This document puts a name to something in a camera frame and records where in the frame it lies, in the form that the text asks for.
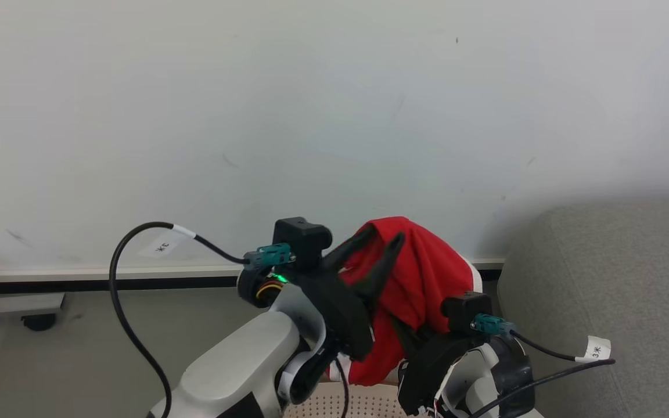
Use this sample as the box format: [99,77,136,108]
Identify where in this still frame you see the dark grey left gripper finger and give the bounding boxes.
[322,225,378,273]
[340,232,407,304]

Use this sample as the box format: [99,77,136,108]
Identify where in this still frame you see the grey flat platform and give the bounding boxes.
[0,292,66,318]

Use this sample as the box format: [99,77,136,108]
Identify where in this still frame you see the white and black baseboard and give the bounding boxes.
[0,257,506,293]

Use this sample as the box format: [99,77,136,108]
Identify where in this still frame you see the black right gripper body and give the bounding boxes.
[397,330,487,416]

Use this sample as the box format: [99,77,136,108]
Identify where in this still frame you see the black caster wheel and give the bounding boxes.
[21,313,57,332]

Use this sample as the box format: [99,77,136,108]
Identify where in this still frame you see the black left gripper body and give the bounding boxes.
[288,268,377,362]

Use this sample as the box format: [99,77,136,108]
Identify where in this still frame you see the plain black cable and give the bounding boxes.
[467,358,617,418]

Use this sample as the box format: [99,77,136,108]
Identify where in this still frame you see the thin black cable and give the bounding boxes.
[333,357,351,418]

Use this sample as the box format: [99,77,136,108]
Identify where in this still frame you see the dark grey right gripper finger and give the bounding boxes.
[391,316,429,354]

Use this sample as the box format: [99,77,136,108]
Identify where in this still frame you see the grey fabric sofa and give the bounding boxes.
[496,199,669,418]

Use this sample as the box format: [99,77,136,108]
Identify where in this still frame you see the red garment with white stripes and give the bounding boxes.
[328,216,484,387]

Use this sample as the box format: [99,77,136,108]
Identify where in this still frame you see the black cable with green plug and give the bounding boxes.
[470,313,613,364]
[108,221,297,418]

